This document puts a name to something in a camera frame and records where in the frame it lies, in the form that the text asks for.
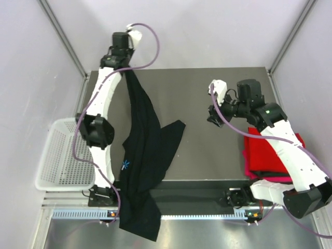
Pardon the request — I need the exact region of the aluminium front rail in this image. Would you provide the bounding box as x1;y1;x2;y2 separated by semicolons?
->
43;186;239;208

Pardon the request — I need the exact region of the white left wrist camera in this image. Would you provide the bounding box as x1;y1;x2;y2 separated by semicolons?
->
126;24;142;50

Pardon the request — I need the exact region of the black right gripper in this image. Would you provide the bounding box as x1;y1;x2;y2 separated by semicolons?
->
207;90;249;128

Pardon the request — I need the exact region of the aluminium frame post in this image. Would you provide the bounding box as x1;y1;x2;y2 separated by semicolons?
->
267;0;317;76
37;0;88;78

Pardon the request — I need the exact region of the slotted grey cable duct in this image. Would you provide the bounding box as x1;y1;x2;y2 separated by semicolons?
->
52;209;262;220

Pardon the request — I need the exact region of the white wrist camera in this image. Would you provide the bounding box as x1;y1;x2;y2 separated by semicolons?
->
208;79;228;106
126;24;142;50

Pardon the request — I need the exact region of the right aluminium frame post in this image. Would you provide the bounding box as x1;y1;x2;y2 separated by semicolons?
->
267;0;317;76

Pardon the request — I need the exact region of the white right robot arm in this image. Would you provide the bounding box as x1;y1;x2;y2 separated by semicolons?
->
208;79;331;219

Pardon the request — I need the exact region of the folded pink t shirt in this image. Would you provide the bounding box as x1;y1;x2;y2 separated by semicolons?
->
242;150;292;184

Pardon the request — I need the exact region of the white plastic basket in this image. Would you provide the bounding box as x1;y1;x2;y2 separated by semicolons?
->
35;117;95;191

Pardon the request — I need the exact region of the left aluminium frame post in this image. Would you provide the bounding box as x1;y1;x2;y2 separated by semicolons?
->
37;0;88;78

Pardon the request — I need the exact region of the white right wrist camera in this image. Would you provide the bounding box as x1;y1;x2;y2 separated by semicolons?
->
208;79;228;106

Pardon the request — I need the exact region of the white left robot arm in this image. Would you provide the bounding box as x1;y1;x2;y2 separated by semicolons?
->
73;30;142;206

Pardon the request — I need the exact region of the black t shirt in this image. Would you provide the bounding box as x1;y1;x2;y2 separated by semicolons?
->
119;70;186;242

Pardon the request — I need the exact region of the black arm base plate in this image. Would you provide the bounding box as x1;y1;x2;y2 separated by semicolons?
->
88;180;259;220

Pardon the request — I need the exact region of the folded red t shirt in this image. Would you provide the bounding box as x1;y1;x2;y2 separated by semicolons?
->
242;136;292;183

